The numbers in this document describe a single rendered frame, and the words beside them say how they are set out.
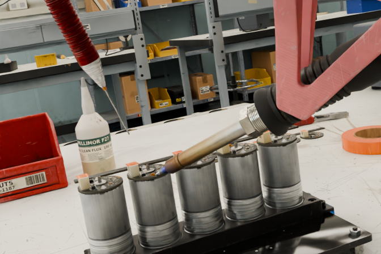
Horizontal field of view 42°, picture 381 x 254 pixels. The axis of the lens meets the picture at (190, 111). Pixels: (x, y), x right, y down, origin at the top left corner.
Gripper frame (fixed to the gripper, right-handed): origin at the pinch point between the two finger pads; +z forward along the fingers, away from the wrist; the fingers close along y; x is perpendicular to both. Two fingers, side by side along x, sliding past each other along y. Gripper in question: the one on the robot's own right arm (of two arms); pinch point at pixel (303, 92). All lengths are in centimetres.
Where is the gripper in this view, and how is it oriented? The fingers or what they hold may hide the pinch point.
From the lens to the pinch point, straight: 23.7
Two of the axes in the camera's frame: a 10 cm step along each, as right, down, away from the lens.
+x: 8.6, 4.3, -2.8
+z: -3.2, 8.7, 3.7
